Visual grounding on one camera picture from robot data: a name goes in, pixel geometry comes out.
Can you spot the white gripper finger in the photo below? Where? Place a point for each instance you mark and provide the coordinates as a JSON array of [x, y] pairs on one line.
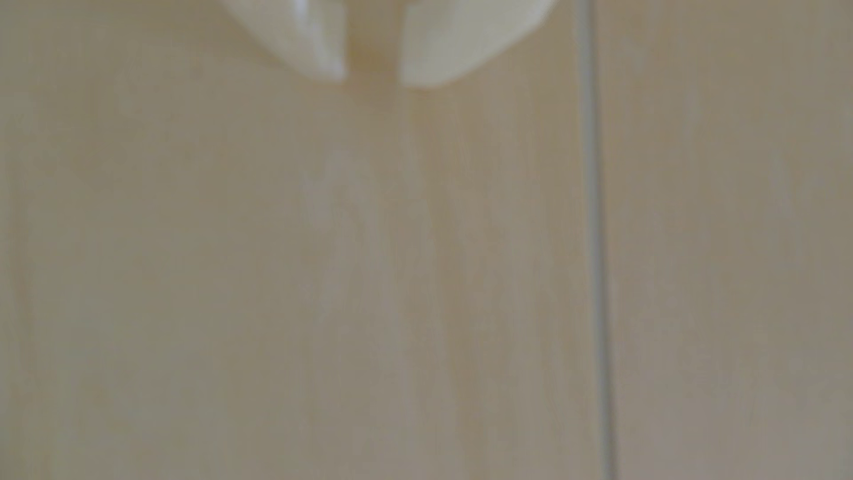
[[460, 33], [306, 33]]

